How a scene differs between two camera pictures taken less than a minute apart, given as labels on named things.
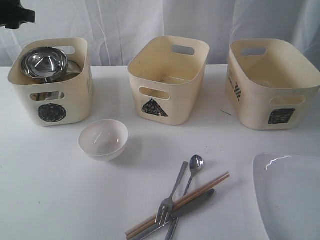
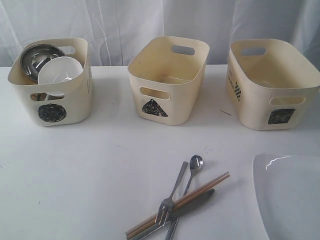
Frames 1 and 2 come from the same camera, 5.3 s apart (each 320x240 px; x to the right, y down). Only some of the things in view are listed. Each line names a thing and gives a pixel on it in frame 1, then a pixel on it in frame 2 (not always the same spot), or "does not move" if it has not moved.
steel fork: x=166 y=208 does not move
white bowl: x=104 y=140 to x=58 y=69
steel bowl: x=44 y=64 does not move
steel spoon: x=196 y=162 does not move
